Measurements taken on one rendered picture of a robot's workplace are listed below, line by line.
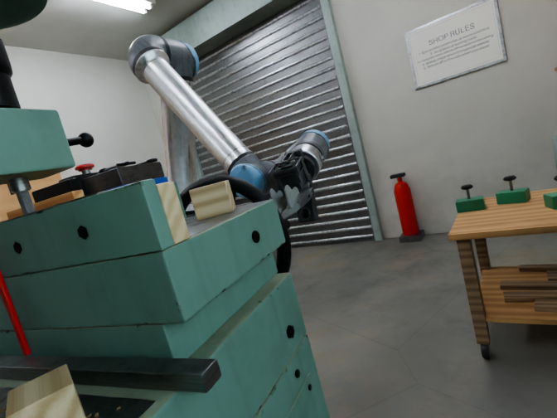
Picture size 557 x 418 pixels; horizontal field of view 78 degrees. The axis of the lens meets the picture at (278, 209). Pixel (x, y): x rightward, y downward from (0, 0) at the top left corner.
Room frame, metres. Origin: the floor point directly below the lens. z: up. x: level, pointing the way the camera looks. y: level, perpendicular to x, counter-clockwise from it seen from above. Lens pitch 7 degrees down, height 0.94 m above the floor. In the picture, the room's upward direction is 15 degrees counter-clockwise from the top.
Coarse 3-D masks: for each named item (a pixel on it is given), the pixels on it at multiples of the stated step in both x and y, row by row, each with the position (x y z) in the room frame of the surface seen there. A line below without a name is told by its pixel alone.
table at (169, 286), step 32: (192, 224) 0.39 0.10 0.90; (224, 224) 0.33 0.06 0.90; (256, 224) 0.39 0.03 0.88; (128, 256) 0.28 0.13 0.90; (160, 256) 0.26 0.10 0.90; (192, 256) 0.28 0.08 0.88; (224, 256) 0.32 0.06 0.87; (256, 256) 0.37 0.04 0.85; (32, 288) 0.34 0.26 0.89; (64, 288) 0.32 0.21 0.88; (96, 288) 0.30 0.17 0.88; (128, 288) 0.28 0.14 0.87; (160, 288) 0.26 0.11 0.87; (192, 288) 0.27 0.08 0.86; (224, 288) 0.31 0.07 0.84; (0, 320) 0.37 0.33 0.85; (32, 320) 0.35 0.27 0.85; (64, 320) 0.32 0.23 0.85; (96, 320) 0.30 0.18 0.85; (128, 320) 0.28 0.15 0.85; (160, 320) 0.27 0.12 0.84
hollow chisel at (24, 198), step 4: (20, 192) 0.39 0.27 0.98; (24, 192) 0.39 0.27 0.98; (28, 192) 0.40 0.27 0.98; (20, 196) 0.39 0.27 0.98; (24, 196) 0.39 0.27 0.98; (28, 196) 0.40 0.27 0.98; (20, 200) 0.39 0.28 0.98; (24, 200) 0.39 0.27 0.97; (28, 200) 0.40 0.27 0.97; (20, 204) 0.39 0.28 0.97; (24, 204) 0.39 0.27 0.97; (28, 204) 0.39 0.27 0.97; (32, 204) 0.40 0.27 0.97; (24, 208) 0.39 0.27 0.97; (28, 208) 0.39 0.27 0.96; (32, 208) 0.40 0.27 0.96; (24, 212) 0.39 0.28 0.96; (28, 212) 0.39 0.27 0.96
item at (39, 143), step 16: (0, 112) 0.37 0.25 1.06; (16, 112) 0.38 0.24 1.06; (32, 112) 0.40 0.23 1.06; (48, 112) 0.41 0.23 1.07; (0, 128) 0.36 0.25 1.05; (16, 128) 0.38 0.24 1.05; (32, 128) 0.39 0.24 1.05; (48, 128) 0.41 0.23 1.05; (0, 144) 0.36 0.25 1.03; (16, 144) 0.37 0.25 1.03; (32, 144) 0.39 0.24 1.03; (48, 144) 0.40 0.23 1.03; (64, 144) 0.42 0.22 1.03; (0, 160) 0.35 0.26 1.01; (16, 160) 0.37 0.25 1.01; (32, 160) 0.38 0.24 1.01; (48, 160) 0.40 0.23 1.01; (64, 160) 0.41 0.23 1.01; (0, 176) 0.35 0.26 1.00; (16, 176) 0.38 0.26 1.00; (32, 176) 0.41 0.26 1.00; (48, 176) 0.44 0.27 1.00; (16, 192) 0.39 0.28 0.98
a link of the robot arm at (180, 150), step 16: (176, 48) 1.18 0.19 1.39; (192, 48) 1.25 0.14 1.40; (176, 64) 1.18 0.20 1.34; (192, 64) 1.24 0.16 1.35; (192, 80) 1.25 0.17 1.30; (176, 128) 1.21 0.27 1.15; (176, 144) 1.22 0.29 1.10; (192, 144) 1.25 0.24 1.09; (176, 160) 1.23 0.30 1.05; (192, 160) 1.25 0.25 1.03; (176, 176) 1.23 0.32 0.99; (192, 176) 1.26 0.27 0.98; (192, 208) 1.25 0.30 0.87
